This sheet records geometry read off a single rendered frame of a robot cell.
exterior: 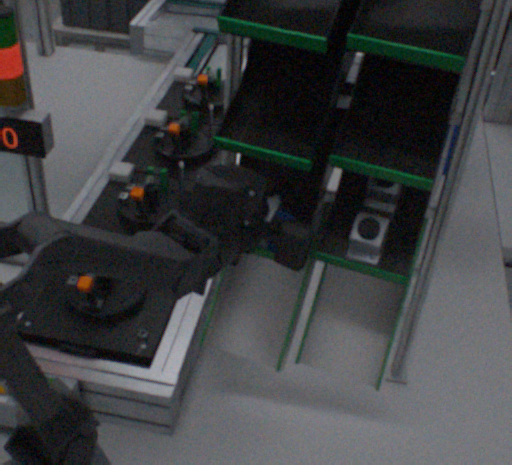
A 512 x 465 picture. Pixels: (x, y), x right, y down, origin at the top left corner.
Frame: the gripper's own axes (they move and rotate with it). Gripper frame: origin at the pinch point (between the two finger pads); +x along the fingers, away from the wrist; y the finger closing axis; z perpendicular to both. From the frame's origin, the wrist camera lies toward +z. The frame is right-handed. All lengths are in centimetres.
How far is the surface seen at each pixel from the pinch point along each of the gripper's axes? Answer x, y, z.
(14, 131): 3.7, 47.0, -5.6
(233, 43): 3.0, 10.6, 20.2
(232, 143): -5.2, 4.0, 10.1
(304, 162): -4.2, -5.5, 10.8
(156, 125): 57, 51, -18
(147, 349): -0.9, 12.6, -30.3
